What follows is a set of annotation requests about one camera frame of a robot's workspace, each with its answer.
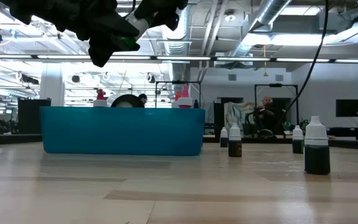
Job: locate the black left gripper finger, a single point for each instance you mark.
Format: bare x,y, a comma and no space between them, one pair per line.
166,11
110,43

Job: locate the green food colouring bottle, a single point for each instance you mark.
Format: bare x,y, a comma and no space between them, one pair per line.
137,25

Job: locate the red food colouring bottle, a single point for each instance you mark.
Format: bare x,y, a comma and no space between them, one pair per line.
100,102

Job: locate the orange food colouring bottle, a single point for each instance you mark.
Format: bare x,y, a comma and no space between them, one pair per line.
176,97

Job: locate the pink food colouring bottle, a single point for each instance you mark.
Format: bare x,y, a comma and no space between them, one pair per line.
185,102

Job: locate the small white-capped dropper bottle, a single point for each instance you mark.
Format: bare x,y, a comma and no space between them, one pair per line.
235,146
317,158
297,144
224,141

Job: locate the white cylinder lamp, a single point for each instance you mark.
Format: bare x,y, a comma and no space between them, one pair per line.
124,100

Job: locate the blue plastic tray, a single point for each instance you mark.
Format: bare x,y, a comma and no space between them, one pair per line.
120,130

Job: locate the black cabinet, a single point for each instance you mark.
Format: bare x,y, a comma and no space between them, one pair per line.
33,116

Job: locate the draped pale cloth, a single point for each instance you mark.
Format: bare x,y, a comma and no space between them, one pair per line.
238,113

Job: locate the person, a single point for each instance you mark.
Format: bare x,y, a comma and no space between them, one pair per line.
264,116

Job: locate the silver spiral ceiling duct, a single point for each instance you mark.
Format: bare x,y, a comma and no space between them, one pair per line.
174,37
269,12

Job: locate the black background frame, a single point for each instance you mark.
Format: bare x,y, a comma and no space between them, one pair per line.
179,82
275,85

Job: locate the black aluminium table frame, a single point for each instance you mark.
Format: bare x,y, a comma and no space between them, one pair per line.
11,139

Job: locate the black wall monitor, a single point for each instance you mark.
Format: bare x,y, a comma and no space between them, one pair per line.
350,108

